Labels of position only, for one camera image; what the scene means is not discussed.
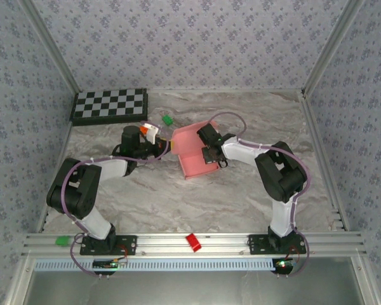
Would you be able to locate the pink paper box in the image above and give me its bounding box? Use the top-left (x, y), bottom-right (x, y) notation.
top-left (170, 122), bottom-right (220, 181)

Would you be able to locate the black and white checkerboard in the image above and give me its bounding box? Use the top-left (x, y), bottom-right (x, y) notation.
top-left (69, 88), bottom-right (149, 126)

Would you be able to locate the red block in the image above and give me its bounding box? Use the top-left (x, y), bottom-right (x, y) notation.
top-left (185, 233), bottom-right (202, 254)

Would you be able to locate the grey metal panel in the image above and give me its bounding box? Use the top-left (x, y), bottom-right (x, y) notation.
top-left (22, 269), bottom-right (366, 305)

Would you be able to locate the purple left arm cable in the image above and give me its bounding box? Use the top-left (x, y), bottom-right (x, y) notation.
top-left (60, 139), bottom-right (171, 279)

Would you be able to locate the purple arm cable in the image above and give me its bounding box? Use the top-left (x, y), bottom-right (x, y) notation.
top-left (60, 139), bottom-right (171, 279)
top-left (208, 111), bottom-right (312, 279)

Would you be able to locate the aluminium back rail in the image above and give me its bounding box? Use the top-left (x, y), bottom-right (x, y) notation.
top-left (147, 88), bottom-right (305, 95)

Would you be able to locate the aluminium mounting rail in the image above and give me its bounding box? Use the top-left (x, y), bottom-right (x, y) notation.
top-left (21, 231), bottom-right (368, 257)

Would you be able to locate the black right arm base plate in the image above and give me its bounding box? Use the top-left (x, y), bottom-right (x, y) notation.
top-left (247, 234), bottom-right (307, 255)

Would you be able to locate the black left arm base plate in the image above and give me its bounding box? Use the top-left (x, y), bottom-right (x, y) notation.
top-left (79, 234), bottom-right (138, 256)

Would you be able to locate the aluminium side rail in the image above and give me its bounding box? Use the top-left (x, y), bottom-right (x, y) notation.
top-left (300, 90), bottom-right (350, 232)

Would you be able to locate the blue slotted cable duct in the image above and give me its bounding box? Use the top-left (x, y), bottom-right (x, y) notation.
top-left (34, 257), bottom-right (276, 272)

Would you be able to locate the aluminium frame post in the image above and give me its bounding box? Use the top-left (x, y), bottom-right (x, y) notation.
top-left (18, 0), bottom-right (81, 93)
top-left (301, 0), bottom-right (368, 96)

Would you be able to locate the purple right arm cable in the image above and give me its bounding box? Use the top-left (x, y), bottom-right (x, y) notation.
top-left (208, 111), bottom-right (312, 279)

